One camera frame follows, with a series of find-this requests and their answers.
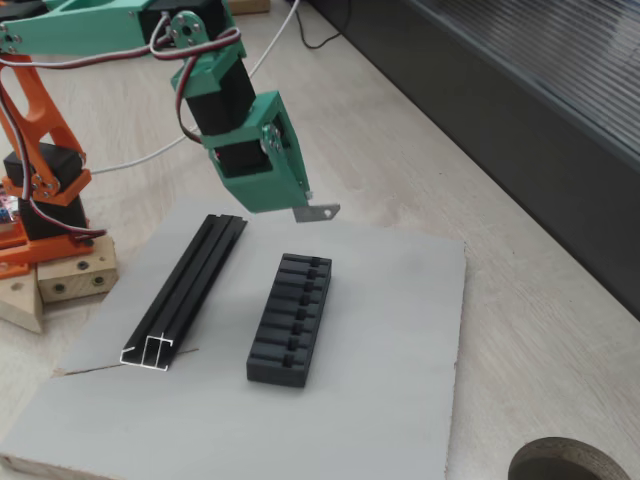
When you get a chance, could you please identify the small metal bracket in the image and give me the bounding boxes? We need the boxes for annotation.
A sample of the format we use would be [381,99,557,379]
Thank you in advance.
[293,201,342,224]

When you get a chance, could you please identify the black slotted holder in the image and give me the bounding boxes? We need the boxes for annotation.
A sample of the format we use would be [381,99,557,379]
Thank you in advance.
[245,252,334,391]

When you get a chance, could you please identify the light wooden beam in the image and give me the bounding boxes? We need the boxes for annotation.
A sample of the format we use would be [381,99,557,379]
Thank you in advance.
[227,0,271,16]

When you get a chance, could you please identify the wooden base block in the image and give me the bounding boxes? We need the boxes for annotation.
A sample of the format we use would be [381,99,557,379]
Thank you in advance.
[37,233,118,304]

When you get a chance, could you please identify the grey board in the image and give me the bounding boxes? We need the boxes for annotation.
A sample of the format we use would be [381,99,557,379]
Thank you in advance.
[0,197,468,480]

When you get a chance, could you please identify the pale wooden plank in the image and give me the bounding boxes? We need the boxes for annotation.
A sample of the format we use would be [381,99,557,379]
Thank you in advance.
[0,267,45,335]

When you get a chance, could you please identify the black aluminium rail profile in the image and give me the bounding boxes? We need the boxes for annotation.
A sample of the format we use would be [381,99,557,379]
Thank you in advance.
[119,213,249,374]

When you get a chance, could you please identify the white cable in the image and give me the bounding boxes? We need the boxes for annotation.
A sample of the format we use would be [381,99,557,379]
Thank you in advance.
[89,0,302,176]

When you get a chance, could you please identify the thin black cable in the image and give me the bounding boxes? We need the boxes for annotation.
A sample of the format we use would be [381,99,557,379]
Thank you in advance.
[294,0,351,51]

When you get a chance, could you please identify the red white black wrist wires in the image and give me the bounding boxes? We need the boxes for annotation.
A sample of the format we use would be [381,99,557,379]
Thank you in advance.
[148,12,243,148]

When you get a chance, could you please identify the red white black base wires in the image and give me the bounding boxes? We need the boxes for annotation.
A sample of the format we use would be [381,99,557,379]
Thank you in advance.
[0,82,109,247]

